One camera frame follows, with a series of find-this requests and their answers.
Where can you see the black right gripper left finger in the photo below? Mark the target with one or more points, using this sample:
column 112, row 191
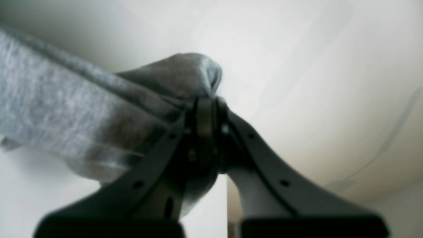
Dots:
column 146, row 202

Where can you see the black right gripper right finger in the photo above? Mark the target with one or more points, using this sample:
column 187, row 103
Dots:
column 277, row 201

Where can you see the grey t-shirt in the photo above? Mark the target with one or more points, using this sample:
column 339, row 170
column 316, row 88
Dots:
column 100, row 123

